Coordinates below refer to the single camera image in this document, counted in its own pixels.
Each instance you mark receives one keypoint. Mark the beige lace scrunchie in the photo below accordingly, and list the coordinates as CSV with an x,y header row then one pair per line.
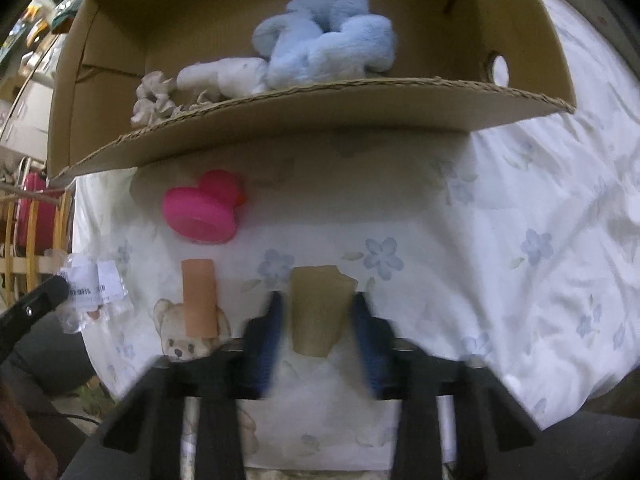
x,y
155,103

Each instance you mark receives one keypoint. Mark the white cabinet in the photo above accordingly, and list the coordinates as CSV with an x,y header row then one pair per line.
x,y
26,129

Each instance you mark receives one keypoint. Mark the orange adhesive bandage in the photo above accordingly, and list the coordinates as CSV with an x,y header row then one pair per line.
x,y
199,298

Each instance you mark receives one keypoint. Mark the brown cardboard box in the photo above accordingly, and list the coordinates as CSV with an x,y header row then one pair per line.
x,y
461,65

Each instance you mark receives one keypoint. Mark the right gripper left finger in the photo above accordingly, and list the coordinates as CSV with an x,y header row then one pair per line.
x,y
141,437

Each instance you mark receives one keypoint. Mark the white floral bed sheet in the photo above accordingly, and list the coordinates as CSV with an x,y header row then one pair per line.
x,y
517,244

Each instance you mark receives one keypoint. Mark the wooden chair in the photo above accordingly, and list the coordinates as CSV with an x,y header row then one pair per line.
x,y
35,229

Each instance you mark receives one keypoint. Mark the pink rubber duck toy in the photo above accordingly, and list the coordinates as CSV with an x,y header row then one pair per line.
x,y
206,212

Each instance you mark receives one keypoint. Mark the white fluffy sock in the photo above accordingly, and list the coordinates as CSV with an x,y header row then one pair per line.
x,y
233,78

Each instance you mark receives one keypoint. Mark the light blue fluffy scrunchie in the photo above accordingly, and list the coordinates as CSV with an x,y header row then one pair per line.
x,y
318,41

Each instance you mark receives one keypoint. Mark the clear plastic label packet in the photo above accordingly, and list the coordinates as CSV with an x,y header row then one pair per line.
x,y
97,292

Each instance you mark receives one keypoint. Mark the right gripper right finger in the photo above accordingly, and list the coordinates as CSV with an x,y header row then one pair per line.
x,y
495,437

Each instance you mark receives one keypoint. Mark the person's left hand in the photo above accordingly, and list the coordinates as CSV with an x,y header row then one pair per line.
x,y
34,457

